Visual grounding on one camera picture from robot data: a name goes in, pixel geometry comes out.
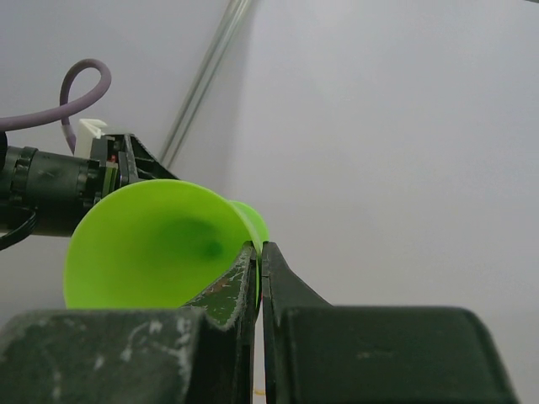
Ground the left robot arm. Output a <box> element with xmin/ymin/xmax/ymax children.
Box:
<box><xmin>1</xmin><ymin>134</ymin><xmax>174</xmax><ymax>249</ymax></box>

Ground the green wine glass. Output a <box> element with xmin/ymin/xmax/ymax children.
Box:
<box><xmin>63</xmin><ymin>179</ymin><xmax>269</xmax><ymax>309</ymax></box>

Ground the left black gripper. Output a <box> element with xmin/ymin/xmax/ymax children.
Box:
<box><xmin>90</xmin><ymin>134</ymin><xmax>179</xmax><ymax>198</ymax></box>

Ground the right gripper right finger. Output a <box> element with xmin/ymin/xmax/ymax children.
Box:
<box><xmin>260</xmin><ymin>242</ymin><xmax>518</xmax><ymax>403</ymax></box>

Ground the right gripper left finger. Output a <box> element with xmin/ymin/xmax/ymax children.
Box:
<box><xmin>1</xmin><ymin>244</ymin><xmax>257</xmax><ymax>403</ymax></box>

